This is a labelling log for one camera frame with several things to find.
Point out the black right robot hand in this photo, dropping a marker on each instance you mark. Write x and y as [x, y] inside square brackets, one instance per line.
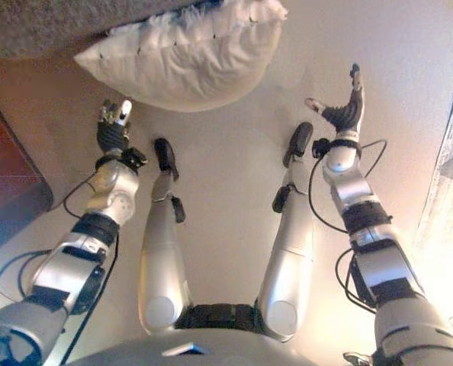
[346, 114]

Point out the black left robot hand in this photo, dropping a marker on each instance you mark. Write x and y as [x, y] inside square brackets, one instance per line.
[112, 133]

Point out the white fringed cushion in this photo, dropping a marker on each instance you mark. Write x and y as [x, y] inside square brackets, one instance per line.
[196, 65]

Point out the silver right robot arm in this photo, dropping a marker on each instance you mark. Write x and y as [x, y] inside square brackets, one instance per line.
[394, 267]

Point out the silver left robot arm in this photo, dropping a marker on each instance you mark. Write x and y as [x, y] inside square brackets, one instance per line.
[70, 274]

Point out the brown plush sofa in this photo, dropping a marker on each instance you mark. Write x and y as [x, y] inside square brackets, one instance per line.
[39, 26]

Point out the dark red furniture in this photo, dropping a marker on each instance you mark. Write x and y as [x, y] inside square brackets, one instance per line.
[9, 171]

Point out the silver left robot leg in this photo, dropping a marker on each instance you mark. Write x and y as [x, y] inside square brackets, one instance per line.
[161, 248]

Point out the silver robot leg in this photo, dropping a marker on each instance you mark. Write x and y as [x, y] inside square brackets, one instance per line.
[287, 259]
[161, 248]

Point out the silver right robot leg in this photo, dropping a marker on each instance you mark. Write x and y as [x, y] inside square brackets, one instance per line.
[287, 259]

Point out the grey robot torso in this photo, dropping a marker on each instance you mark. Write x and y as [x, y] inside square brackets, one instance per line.
[211, 347]

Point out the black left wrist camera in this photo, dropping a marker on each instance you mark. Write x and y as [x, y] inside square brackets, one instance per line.
[135, 158]

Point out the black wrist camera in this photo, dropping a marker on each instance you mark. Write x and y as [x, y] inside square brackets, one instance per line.
[320, 148]
[135, 158]

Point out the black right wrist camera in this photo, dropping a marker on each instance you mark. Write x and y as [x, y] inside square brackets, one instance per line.
[320, 148]

